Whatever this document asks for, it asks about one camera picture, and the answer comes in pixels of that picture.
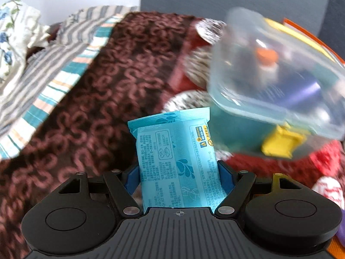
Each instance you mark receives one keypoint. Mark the striped cloth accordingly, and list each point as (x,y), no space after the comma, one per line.
(51,72)

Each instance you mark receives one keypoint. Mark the floral white cloth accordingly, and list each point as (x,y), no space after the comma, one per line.
(21,30)

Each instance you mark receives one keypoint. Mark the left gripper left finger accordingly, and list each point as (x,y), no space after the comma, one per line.
(121,186)

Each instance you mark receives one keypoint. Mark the brown patterned blanket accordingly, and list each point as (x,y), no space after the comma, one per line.
(133,75)

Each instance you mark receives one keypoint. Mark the blue tissue pack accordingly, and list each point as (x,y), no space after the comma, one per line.
(177,161)

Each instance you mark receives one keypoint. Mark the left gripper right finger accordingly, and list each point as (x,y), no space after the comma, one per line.
(237,185)

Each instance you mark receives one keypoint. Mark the red patterned blanket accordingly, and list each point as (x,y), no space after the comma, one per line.
(317,170)

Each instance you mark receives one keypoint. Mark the orange cardboard box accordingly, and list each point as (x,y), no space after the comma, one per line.
(303,31)

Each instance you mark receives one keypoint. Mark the dark blue sofa cushion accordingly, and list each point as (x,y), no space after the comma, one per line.
(332,32)

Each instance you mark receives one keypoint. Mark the clear plastic storage box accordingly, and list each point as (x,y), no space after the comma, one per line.
(264,71)

